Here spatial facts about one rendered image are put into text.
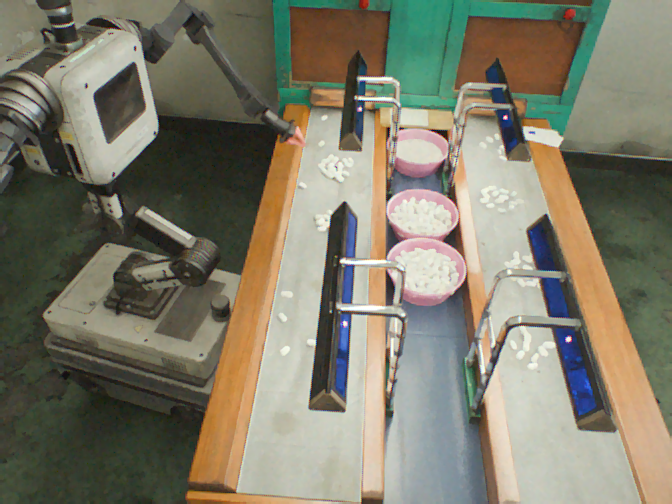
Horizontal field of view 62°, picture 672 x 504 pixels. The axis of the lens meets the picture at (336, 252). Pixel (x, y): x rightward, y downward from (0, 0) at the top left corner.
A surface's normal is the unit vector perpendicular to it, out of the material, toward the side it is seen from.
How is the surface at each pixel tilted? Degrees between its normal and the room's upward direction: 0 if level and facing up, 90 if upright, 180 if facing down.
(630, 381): 0
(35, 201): 0
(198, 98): 90
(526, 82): 89
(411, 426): 0
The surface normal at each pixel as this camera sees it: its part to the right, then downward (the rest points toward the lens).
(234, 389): 0.03, -0.72
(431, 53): -0.07, 0.69
